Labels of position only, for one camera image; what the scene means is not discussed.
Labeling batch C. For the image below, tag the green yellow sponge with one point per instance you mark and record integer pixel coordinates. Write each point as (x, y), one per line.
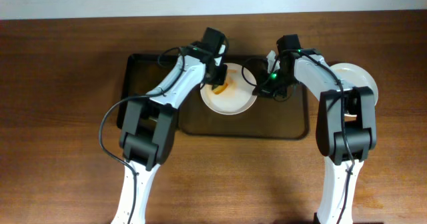
(217, 89)

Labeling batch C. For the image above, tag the white plate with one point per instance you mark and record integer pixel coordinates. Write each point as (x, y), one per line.
(357, 76)
(237, 98)

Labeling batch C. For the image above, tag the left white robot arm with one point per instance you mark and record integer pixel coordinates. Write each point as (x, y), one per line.
(199, 63)

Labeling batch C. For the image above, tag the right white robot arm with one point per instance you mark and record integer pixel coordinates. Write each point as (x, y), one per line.
(346, 122)

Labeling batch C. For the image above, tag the large brown tray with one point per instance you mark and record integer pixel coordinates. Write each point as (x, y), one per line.
(266, 118)

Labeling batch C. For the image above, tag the small black tray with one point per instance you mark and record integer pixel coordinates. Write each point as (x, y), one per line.
(143, 74)

